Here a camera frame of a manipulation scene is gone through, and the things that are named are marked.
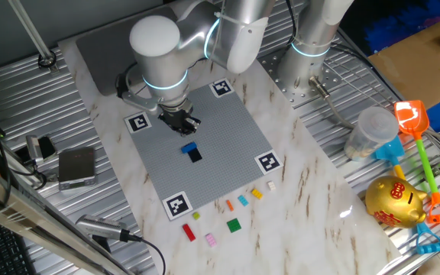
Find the silver digital scale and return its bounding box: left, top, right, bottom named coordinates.
left=57, top=147, right=97, bottom=191

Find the blue Lego brick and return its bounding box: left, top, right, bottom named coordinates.
left=180, top=141, right=199, bottom=155

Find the silver depth camera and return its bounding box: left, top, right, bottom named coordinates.
left=24, top=135, right=45, bottom=165
left=75, top=214, right=131, bottom=242

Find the green square Lego plate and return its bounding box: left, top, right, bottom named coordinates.
left=226, top=218, right=242, bottom=234

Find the gold piggy bank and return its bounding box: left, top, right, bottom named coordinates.
left=364, top=175, right=429, bottom=230

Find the aluminium frame bar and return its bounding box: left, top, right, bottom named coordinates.
left=0, top=158, right=129, bottom=275

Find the black camera cable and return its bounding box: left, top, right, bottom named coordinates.
left=126, top=232, right=167, bottom=275

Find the brown cardboard box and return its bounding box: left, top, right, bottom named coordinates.
left=367, top=13, right=440, bottom=110

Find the metal pole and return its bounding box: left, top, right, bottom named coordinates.
left=8, top=0, right=59, bottom=73

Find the metal robot mounting plate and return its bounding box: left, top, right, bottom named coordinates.
left=260, top=45, right=344, bottom=110

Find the grey Lego baseplate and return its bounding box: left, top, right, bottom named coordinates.
left=123, top=78, right=284, bottom=222

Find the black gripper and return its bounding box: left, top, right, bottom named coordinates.
left=157, top=101, right=202, bottom=138

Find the black Lego plate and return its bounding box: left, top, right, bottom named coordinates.
left=187, top=147, right=204, bottom=164

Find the blue fuzzy fabric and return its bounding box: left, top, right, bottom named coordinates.
left=363, top=5, right=440, bottom=54

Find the clear plastic cup with lid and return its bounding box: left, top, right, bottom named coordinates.
left=344, top=105, right=400, bottom=161

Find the black white fiducial marker tag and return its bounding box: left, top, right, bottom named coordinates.
left=161, top=190, right=194, bottom=222
left=253, top=149, right=284, bottom=176
left=208, top=77, right=235, bottom=99
left=123, top=111, right=154, bottom=134

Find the grey hose with metal connector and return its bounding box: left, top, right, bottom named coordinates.
left=308, top=75, right=358, bottom=131

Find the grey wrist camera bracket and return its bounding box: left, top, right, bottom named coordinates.
left=115, top=70, right=162, bottom=115

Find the orange toy shovel green shaft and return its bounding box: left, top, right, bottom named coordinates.
left=393, top=99, right=440, bottom=225

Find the red Lego brick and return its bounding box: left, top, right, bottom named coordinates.
left=182, top=223, right=197, bottom=242

